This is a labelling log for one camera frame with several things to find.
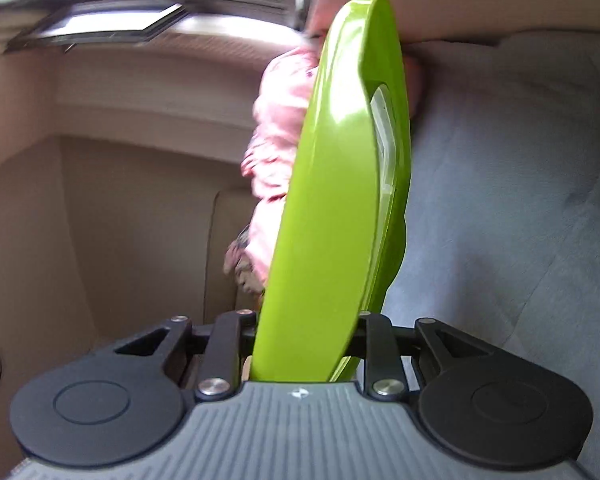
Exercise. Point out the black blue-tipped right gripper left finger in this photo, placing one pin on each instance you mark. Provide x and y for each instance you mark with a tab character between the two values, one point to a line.
123	401

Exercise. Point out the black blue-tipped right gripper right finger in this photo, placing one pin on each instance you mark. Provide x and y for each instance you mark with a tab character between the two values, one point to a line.
476	402

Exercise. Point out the grey-blue plush blanket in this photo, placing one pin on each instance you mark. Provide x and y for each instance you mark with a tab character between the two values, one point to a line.
503	218

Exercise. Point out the lime green box lid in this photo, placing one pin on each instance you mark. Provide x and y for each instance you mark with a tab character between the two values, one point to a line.
343	235

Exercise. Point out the pink crumpled cloth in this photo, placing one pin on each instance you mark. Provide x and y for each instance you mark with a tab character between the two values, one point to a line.
279	112

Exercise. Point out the cardboard box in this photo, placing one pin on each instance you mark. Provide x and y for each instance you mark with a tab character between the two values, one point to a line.
119	168

